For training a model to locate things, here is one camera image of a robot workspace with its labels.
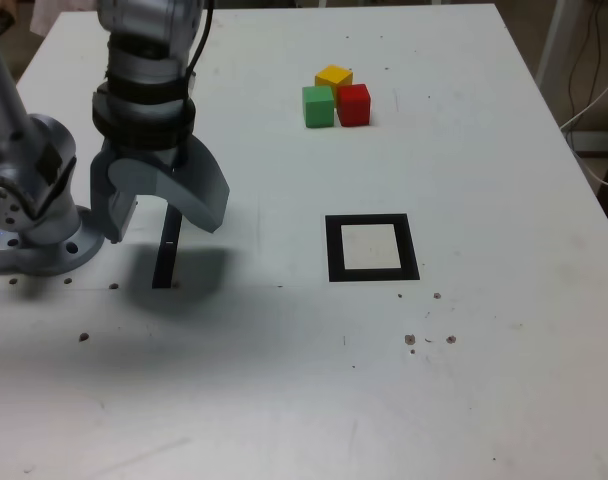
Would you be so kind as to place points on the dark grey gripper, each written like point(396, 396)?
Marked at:
point(149, 154)

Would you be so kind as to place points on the green cube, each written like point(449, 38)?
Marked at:
point(318, 107)

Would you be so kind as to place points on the yellow cube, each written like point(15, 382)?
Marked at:
point(334, 76)

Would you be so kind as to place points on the red cube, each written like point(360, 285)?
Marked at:
point(355, 107)

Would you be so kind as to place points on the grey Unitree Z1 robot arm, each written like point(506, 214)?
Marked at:
point(39, 150)

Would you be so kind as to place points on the black tape square outline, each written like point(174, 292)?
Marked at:
point(333, 250)

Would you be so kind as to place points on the black tape strip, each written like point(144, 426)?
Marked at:
point(164, 265)

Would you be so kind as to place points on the person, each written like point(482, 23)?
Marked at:
point(4, 5)

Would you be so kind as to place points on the white metal post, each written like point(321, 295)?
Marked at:
point(554, 35)

